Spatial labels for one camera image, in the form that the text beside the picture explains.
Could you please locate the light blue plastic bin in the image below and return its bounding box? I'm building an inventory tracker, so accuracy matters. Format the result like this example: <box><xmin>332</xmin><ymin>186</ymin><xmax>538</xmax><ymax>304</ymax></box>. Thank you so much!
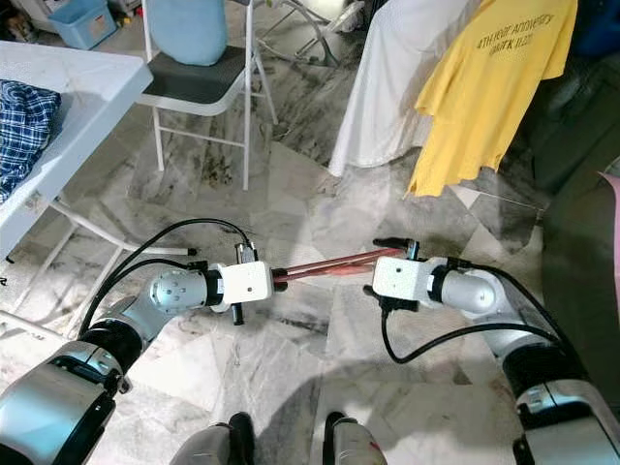
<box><xmin>48</xmin><ymin>0</ymin><xmax>117</xmax><ymax>50</ymax></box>

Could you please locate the pink cushion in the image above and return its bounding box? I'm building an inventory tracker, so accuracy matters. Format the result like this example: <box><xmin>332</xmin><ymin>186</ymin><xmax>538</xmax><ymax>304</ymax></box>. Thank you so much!
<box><xmin>601</xmin><ymin>171</ymin><xmax>620</xmax><ymax>229</ymax></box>

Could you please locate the light blue cushion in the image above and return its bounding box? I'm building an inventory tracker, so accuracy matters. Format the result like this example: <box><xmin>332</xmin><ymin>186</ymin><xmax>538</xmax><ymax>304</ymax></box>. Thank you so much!
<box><xmin>145</xmin><ymin>0</ymin><xmax>230</xmax><ymax>67</ymax></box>

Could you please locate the blue plaid shirt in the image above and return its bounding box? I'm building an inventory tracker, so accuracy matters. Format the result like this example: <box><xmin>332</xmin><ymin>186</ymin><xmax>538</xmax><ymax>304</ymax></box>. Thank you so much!
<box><xmin>0</xmin><ymin>79</ymin><xmax>63</xmax><ymax>202</ymax></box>

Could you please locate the white folding table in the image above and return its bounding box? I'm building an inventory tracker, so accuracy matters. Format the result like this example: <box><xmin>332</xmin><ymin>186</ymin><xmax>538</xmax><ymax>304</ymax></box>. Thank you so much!
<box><xmin>0</xmin><ymin>41</ymin><xmax>200</xmax><ymax>340</ymax></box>

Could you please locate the pink plastic hanger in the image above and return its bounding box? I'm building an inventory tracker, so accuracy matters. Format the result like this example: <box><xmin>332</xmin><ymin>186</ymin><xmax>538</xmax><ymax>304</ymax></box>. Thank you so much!
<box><xmin>271</xmin><ymin>246</ymin><xmax>404</xmax><ymax>285</ymax></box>

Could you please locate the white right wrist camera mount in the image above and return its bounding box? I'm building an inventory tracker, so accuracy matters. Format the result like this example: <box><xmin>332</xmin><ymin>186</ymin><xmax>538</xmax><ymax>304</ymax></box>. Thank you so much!
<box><xmin>374</xmin><ymin>256</ymin><xmax>439</xmax><ymax>302</ymax></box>

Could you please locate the yellow printed t-shirt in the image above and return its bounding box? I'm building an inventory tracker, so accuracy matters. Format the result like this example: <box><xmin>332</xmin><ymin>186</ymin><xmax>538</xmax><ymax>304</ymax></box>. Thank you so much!
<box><xmin>407</xmin><ymin>0</ymin><xmax>578</xmax><ymax>198</ymax></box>

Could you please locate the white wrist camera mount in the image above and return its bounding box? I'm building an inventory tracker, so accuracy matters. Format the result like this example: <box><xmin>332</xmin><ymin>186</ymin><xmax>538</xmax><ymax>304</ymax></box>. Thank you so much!
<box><xmin>217</xmin><ymin>259</ymin><xmax>275</xmax><ymax>312</ymax></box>
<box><xmin>374</xmin><ymin>256</ymin><xmax>439</xmax><ymax>302</ymax></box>

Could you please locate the white folding chair grey seat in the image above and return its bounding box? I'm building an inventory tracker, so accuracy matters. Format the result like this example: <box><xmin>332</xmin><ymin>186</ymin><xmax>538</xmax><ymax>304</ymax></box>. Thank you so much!
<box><xmin>140</xmin><ymin>0</ymin><xmax>277</xmax><ymax>192</ymax></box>

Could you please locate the grey robot left leg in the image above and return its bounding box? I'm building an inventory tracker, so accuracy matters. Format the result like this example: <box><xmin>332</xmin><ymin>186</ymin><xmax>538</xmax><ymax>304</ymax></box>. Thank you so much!
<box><xmin>170</xmin><ymin>412</ymin><xmax>258</xmax><ymax>465</ymax></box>

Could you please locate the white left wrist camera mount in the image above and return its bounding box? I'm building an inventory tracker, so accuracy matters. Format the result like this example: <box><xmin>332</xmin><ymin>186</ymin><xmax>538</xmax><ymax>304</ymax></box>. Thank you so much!
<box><xmin>217</xmin><ymin>259</ymin><xmax>275</xmax><ymax>312</ymax></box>

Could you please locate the white shirt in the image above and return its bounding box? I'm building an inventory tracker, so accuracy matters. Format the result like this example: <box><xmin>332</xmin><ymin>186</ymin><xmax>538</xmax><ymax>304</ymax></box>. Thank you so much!
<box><xmin>327</xmin><ymin>0</ymin><xmax>485</xmax><ymax>178</ymax></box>

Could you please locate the grey robot right leg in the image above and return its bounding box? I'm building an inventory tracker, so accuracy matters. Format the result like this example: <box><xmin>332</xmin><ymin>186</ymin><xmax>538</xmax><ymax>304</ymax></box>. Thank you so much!
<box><xmin>323</xmin><ymin>412</ymin><xmax>390</xmax><ymax>465</ymax></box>

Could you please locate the grey robot leg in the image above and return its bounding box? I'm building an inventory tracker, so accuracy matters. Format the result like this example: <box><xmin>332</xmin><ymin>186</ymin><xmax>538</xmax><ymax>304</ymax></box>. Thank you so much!
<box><xmin>170</xmin><ymin>412</ymin><xmax>258</xmax><ymax>465</ymax></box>
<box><xmin>323</xmin><ymin>412</ymin><xmax>390</xmax><ymax>465</ymax></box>

